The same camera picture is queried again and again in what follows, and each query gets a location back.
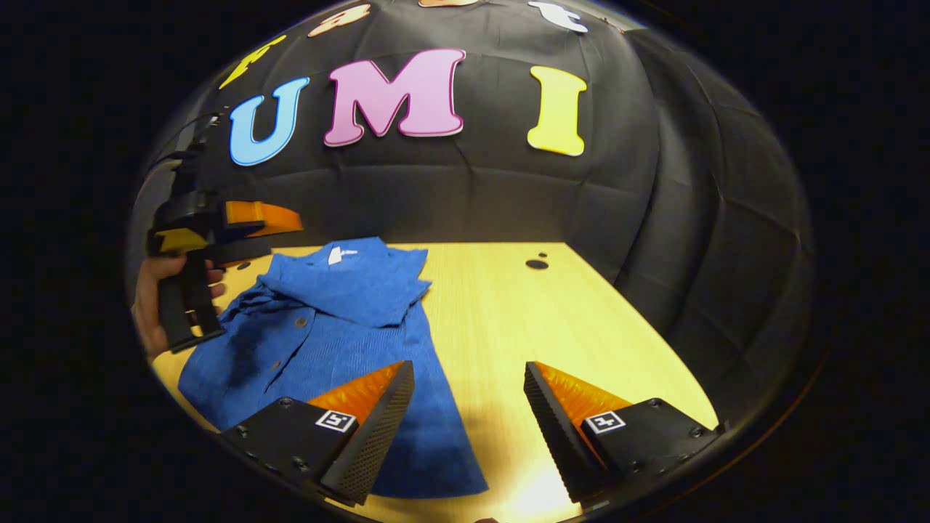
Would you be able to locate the blue jacket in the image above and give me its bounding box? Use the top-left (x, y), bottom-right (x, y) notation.
top-left (178, 236), bottom-right (489, 500)

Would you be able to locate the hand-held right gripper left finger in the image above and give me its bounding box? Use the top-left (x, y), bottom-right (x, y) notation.
top-left (218, 360), bottom-right (416, 508)

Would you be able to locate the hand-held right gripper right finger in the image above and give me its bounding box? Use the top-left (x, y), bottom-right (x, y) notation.
top-left (523, 361), bottom-right (721, 506)

